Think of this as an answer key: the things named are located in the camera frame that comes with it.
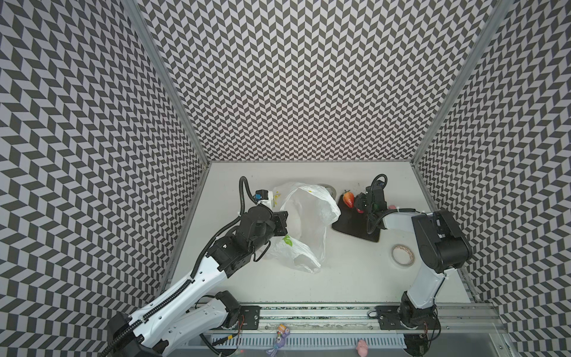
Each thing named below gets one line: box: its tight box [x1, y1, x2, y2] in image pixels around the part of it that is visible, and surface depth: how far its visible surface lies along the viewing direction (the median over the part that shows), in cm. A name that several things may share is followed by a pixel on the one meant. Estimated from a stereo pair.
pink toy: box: [356, 339, 369, 357], surface depth 67 cm
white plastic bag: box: [266, 182, 342, 274], surface depth 74 cm
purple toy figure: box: [266, 323, 291, 357], surface depth 69 cm
